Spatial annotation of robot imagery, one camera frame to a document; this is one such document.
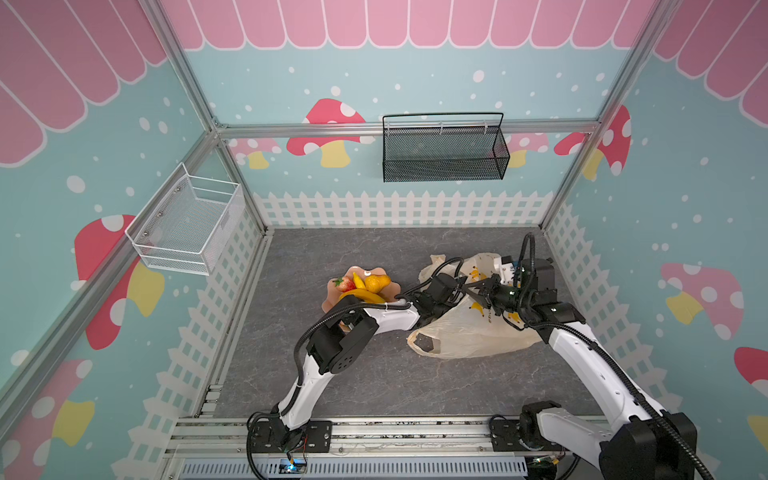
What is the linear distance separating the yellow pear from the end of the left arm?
0.71ft

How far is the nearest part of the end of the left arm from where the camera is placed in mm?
755

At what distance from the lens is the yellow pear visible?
38.6 inches
